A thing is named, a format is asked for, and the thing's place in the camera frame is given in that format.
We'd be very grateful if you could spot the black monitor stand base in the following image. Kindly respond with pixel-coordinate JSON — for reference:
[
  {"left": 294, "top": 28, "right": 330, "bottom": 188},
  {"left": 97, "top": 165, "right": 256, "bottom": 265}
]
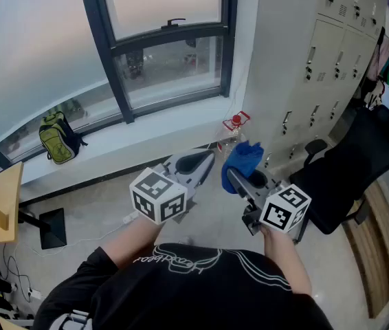
[{"left": 17, "top": 207, "right": 67, "bottom": 250}]

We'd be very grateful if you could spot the small frosted window glass pane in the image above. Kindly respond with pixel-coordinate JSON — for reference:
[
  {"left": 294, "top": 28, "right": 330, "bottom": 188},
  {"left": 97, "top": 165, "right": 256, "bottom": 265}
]
[{"left": 101, "top": 0, "right": 223, "bottom": 41}]

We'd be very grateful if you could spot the blue cloth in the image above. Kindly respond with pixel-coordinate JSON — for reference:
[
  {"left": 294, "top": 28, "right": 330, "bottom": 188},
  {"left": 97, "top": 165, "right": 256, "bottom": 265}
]
[{"left": 221, "top": 141, "right": 265, "bottom": 195}]

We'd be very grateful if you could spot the clear window glass pane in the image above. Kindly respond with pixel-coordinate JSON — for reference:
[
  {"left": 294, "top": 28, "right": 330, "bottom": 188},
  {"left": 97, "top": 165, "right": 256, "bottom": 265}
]
[{"left": 113, "top": 35, "right": 223, "bottom": 110}]

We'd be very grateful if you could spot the black office chair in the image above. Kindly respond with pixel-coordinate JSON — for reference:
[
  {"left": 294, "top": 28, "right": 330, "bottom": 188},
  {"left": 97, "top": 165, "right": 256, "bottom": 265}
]
[{"left": 289, "top": 104, "right": 389, "bottom": 245}]

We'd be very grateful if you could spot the person's black printed t-shirt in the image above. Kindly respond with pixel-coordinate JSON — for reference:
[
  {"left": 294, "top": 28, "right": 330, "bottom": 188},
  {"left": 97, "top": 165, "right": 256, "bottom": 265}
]
[{"left": 32, "top": 242, "right": 335, "bottom": 330}]

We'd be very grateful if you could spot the brown wooden plank platform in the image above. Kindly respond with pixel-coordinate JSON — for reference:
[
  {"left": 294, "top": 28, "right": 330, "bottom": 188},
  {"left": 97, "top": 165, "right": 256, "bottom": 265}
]
[{"left": 342, "top": 179, "right": 389, "bottom": 319}]

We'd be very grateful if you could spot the large frosted window glass pane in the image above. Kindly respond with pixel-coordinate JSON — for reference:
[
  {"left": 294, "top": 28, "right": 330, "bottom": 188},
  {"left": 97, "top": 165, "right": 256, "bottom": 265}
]
[{"left": 0, "top": 0, "right": 124, "bottom": 171}]

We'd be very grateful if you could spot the dark window frame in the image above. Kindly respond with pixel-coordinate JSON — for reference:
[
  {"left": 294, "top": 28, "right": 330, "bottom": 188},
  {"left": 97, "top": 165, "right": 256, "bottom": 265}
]
[{"left": 0, "top": 0, "right": 240, "bottom": 185}]

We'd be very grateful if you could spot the person's left forearm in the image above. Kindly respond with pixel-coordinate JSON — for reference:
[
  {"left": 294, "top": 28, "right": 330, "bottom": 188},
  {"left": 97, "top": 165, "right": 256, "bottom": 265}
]
[{"left": 103, "top": 214, "right": 164, "bottom": 271}]

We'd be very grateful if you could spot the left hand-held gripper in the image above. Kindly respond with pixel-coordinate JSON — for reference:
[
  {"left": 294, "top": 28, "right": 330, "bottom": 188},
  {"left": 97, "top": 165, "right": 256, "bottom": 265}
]
[{"left": 129, "top": 148, "right": 216, "bottom": 226}]

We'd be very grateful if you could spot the green and black backpack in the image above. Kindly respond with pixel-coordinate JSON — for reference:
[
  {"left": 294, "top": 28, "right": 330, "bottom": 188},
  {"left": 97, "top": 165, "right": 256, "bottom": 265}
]
[{"left": 38, "top": 111, "right": 89, "bottom": 165}]

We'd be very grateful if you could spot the light wooden desk panel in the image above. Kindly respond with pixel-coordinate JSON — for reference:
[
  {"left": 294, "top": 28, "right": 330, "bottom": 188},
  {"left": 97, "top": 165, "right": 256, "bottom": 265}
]
[{"left": 0, "top": 162, "right": 25, "bottom": 244}]

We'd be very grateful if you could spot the person's right forearm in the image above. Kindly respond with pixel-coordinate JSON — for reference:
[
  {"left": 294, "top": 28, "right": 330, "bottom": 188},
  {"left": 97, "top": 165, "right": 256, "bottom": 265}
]
[{"left": 260, "top": 225, "right": 313, "bottom": 296}]

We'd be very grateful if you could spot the pink garment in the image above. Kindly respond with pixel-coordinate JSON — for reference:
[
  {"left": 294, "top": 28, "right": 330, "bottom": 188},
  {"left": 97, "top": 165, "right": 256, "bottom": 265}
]
[{"left": 362, "top": 25, "right": 389, "bottom": 109}]

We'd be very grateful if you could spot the grey metal locker cabinet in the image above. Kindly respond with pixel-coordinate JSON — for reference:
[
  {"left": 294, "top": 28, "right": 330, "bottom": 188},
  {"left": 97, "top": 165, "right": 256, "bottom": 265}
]
[{"left": 242, "top": 0, "right": 389, "bottom": 171}]

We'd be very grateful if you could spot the black window handle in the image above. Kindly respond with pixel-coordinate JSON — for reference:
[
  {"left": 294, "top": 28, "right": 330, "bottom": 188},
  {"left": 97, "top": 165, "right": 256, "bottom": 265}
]
[{"left": 161, "top": 18, "right": 187, "bottom": 30}]

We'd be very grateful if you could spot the white window sill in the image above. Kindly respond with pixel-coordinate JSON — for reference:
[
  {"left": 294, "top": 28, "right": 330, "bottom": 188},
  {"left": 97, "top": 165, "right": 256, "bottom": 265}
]
[{"left": 0, "top": 96, "right": 250, "bottom": 194}]

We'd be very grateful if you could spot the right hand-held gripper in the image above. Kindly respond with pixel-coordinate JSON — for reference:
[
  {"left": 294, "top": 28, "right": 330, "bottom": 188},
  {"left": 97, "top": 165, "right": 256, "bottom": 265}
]
[{"left": 226, "top": 168, "right": 312, "bottom": 237}]

